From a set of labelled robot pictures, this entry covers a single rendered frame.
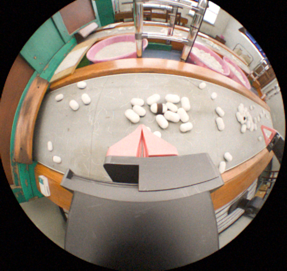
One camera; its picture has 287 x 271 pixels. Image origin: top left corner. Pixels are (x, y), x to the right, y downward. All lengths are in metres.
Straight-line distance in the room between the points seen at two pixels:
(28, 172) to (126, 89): 0.46
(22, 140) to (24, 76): 0.23
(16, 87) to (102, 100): 0.36
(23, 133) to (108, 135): 0.30
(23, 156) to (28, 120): 0.11
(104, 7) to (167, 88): 2.72
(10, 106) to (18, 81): 0.09
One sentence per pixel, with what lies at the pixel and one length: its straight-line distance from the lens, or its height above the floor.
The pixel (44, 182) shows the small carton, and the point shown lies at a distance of 0.35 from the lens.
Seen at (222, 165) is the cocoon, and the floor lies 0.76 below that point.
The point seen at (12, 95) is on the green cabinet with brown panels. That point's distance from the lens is 0.44.
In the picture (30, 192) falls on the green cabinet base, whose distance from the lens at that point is 0.48.
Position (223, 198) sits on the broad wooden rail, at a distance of 0.33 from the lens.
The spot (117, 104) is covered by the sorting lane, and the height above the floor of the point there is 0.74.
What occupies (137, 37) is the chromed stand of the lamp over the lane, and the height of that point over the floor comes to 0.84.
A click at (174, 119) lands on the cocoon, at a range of 0.20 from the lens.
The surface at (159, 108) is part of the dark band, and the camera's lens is 0.20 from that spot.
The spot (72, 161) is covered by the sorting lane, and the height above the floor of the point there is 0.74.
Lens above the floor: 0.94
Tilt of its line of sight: 76 degrees down
